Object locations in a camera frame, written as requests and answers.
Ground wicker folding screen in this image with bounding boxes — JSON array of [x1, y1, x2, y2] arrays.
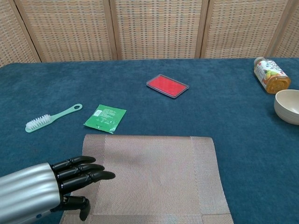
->
[[0, 0, 299, 68]]

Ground blue carpet table cover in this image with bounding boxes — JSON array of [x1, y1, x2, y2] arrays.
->
[[0, 57, 299, 224]]

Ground mint green brush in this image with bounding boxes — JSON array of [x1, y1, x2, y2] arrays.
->
[[25, 103, 83, 134]]

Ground beige bowl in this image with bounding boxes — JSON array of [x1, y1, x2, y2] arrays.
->
[[273, 89, 299, 126]]

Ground green sachet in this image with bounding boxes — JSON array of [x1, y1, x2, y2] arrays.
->
[[83, 104, 127, 134]]

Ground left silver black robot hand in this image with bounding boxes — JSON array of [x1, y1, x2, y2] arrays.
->
[[0, 155, 116, 224]]

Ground brown woven placemat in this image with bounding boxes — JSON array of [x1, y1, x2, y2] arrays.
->
[[58, 134, 234, 224]]

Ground red card in clear case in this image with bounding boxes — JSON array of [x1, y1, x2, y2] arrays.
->
[[146, 74, 190, 99]]

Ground yellow juice bottle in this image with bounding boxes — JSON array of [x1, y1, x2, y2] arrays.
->
[[254, 56, 292, 95]]

